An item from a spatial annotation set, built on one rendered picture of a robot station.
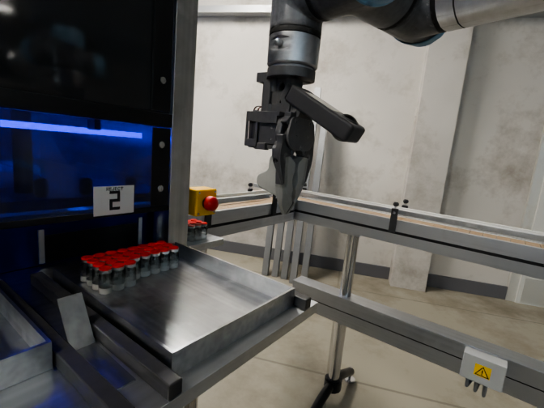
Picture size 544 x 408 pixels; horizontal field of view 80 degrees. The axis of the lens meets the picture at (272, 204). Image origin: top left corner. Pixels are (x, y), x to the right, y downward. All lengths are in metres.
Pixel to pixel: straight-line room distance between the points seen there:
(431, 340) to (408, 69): 2.45
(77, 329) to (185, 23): 0.65
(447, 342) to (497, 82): 2.50
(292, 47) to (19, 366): 0.50
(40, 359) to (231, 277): 0.35
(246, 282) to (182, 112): 0.43
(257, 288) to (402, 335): 0.89
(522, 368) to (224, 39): 3.30
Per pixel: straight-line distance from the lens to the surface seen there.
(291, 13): 0.50
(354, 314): 1.49
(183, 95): 0.83
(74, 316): 0.52
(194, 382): 0.44
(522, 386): 1.44
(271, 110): 0.51
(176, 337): 0.51
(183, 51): 0.85
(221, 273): 0.71
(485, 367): 1.37
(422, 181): 3.10
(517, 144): 3.48
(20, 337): 0.57
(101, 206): 0.74
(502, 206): 3.48
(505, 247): 1.26
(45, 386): 0.48
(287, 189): 0.48
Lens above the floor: 1.16
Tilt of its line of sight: 10 degrees down
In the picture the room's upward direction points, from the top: 5 degrees clockwise
